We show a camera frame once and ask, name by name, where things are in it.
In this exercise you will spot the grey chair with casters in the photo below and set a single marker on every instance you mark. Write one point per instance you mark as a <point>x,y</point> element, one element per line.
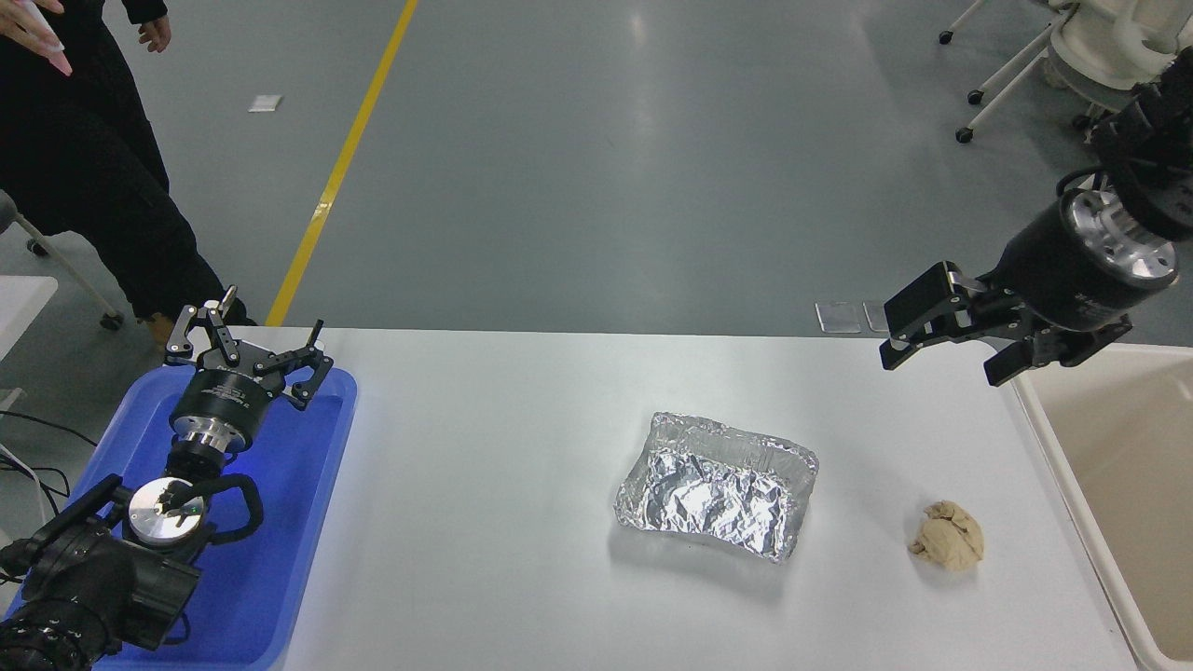
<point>65,270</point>

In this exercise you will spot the white side table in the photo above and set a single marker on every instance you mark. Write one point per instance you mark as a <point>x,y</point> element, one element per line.
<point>20,312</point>

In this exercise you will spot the silver foil tray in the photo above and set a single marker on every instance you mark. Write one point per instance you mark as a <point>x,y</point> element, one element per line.
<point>718,489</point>

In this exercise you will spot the white office chair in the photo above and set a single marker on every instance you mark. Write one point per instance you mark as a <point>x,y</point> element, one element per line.
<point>945,36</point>
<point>1109,47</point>

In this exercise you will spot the large pale bin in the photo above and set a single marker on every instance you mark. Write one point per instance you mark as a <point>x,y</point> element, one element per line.
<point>1118,466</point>

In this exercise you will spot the person's hand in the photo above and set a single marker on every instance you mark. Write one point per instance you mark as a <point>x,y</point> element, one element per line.
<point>37,37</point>
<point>157,34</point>

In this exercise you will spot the clear plastic plate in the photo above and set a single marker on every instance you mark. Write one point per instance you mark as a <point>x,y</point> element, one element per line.
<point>839,317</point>
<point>874,315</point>

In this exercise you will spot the blue plastic tray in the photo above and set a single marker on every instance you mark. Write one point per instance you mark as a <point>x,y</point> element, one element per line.
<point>280,522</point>

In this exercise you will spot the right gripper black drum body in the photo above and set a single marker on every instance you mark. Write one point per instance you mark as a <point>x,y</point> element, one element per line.
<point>1058,275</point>

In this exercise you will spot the person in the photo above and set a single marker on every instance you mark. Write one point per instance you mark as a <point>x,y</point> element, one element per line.
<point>84,158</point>

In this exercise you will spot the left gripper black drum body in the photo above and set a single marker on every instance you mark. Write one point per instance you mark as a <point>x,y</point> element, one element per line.
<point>228,396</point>

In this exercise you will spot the white paper sheet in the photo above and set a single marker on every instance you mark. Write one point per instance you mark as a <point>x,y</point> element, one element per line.
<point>266,103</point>

